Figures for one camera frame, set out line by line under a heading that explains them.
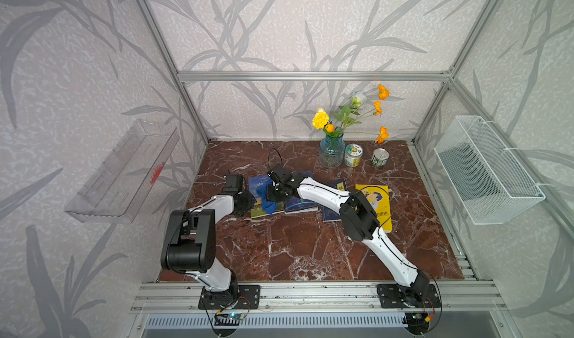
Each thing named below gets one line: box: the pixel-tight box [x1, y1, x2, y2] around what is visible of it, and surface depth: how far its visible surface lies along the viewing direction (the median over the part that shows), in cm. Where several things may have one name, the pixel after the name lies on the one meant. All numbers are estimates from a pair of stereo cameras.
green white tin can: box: [343, 143, 364, 168], surface depth 108 cm
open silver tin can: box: [371, 147, 390, 168], surface depth 110 cm
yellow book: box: [355, 183, 393, 232], surface depth 95 cm
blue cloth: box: [256, 191, 279, 216], surface depth 93 cm
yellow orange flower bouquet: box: [312, 83, 391, 145], surface depth 95 cm
